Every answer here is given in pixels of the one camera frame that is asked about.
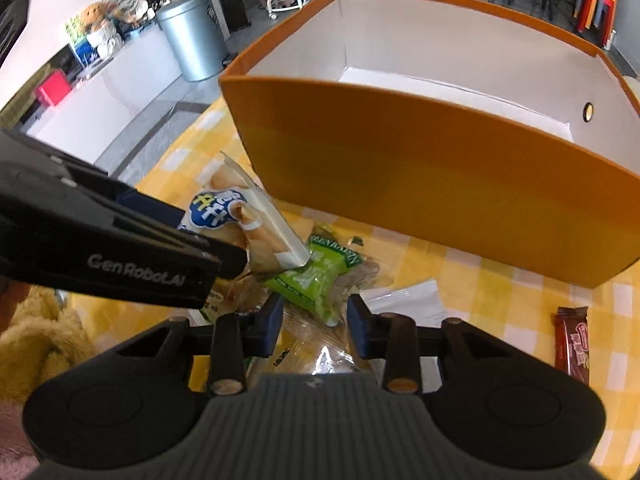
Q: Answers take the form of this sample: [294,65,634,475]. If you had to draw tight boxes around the white low cabinet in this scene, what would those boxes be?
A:
[25,25,183,166]

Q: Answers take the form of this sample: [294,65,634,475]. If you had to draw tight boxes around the beige blue-label snack packet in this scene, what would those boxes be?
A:
[177,151,312,282]

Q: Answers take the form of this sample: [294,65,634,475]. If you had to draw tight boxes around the blue and white box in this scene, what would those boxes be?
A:
[67,35,108,67]

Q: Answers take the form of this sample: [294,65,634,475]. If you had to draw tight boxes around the brown plush toy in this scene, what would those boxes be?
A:
[80,2,113,33]

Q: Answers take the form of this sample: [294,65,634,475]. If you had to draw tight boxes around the green snack packet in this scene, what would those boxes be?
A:
[265,225,381,326]

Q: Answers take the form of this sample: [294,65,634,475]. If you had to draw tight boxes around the black television screen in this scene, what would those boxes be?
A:
[0,0,33,66]

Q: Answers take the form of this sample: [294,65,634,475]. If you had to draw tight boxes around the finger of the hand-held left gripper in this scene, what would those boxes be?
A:
[114,209,250,280]
[65,177,187,232]

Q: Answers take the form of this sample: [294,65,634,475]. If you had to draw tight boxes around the white cardboard box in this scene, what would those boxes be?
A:
[220,0,640,289]

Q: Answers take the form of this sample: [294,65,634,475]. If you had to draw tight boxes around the beige printed snack packet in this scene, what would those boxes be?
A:
[187,280,261,326]

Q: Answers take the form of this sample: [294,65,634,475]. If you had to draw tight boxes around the plain white snack packet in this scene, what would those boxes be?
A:
[360,280,453,328]

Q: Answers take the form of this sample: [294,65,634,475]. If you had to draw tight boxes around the brown chocolate bar packet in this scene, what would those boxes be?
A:
[551,306,592,376]

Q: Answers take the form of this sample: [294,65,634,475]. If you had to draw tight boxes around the pink fuzzy cloth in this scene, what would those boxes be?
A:
[0,400,36,480]

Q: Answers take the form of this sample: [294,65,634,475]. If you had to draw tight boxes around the stacked orange and red stools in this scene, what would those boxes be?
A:
[575,0,621,48]

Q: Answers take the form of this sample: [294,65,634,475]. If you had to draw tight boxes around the red box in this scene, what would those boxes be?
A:
[35,71,72,106]

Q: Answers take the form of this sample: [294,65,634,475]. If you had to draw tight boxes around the clear plastic snack packet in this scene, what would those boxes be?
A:
[245,305,376,376]

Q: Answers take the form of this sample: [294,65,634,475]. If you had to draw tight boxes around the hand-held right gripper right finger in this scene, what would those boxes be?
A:
[346,294,507,394]

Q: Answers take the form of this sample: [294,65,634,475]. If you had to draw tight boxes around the yellow checkered tablecloth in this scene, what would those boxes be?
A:
[67,95,640,480]

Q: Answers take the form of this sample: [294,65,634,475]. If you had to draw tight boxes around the silver trash can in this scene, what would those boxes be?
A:
[155,0,230,82]

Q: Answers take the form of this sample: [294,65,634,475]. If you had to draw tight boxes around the yellow plush toy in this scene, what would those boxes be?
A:
[0,285,96,406]

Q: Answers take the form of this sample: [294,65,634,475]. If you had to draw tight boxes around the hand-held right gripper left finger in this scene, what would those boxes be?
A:
[116,293,286,396]

